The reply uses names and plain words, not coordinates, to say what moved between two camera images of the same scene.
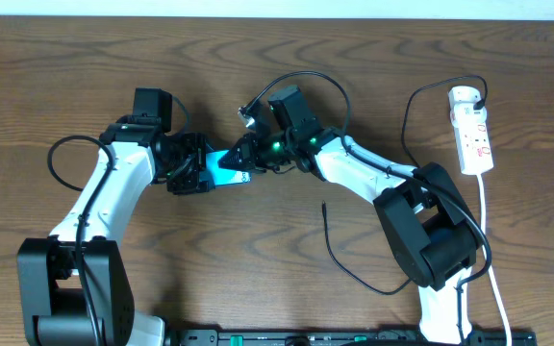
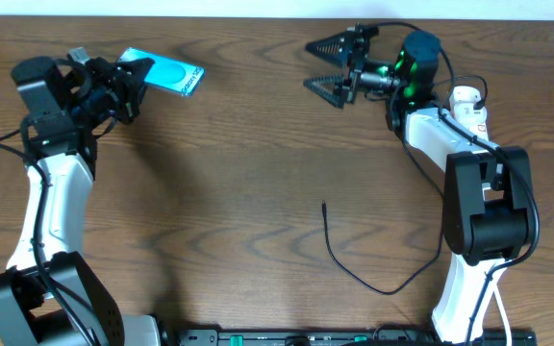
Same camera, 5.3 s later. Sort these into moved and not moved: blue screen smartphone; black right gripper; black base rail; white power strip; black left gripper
Moved: blue screen smartphone; black right gripper; black left gripper
Not moved: white power strip; black base rail
